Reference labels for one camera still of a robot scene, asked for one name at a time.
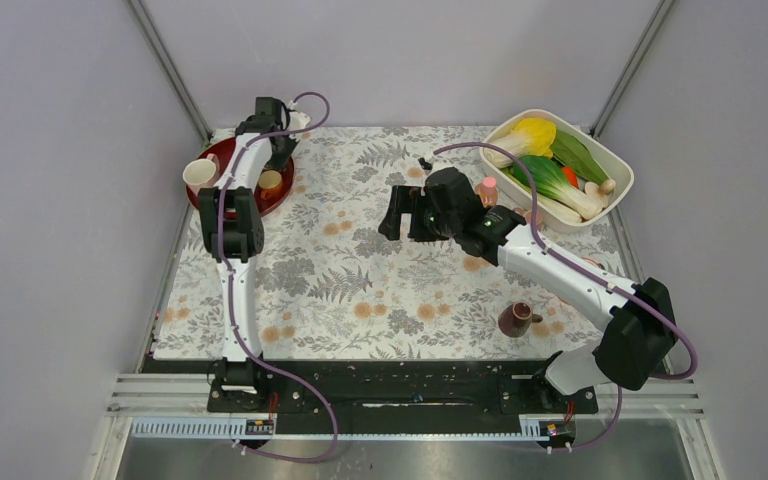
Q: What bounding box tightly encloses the pink-capped bottle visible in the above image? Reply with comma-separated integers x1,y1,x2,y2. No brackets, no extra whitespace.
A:
475,176,499,208

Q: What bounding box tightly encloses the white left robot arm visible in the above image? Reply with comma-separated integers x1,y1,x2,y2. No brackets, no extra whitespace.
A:
197,97,293,411

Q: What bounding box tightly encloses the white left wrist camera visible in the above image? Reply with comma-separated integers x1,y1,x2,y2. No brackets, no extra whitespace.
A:
287,109,312,132

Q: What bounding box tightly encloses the green bok choy toy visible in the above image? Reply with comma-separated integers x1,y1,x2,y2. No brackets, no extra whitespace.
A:
510,155,602,220

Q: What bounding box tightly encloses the small orange mug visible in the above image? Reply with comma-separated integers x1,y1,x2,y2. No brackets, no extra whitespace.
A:
257,170,283,202

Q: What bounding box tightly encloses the beige mushroom toy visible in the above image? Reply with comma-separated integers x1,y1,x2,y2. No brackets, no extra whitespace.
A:
584,178,616,209

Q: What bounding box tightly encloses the light pink mug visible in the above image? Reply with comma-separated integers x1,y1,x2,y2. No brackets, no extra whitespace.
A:
182,153,221,196

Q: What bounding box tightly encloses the brown mug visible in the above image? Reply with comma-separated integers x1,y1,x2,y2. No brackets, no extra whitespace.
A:
497,302,543,338

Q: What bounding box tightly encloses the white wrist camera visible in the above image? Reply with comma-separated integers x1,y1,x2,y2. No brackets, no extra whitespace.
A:
287,109,312,132
417,155,434,172

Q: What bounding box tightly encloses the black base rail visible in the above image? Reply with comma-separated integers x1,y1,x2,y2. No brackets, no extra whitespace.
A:
207,360,598,436

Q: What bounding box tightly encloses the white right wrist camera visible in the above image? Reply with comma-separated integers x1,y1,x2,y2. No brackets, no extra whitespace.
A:
417,155,434,172

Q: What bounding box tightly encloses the yellow napa cabbage toy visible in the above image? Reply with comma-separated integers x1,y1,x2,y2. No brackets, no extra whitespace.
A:
488,117,557,158

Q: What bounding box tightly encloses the red chili pepper toy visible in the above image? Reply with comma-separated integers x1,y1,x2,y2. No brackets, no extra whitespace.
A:
561,166,580,189

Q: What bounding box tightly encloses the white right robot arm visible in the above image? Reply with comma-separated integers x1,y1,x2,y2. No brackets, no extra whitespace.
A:
378,167,678,412

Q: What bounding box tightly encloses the dark green leaf vegetable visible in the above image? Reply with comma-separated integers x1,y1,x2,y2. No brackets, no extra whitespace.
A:
551,130,610,185

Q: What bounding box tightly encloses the small pink mug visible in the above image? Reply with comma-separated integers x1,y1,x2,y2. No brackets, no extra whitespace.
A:
513,207,544,230

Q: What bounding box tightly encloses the floral tablecloth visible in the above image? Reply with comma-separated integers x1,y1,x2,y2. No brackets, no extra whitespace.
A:
152,125,652,362

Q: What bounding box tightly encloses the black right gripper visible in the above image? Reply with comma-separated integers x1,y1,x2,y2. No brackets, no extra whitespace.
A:
377,186,460,242

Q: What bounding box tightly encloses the white vegetable bin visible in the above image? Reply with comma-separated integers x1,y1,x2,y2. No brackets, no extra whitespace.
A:
479,109,635,233

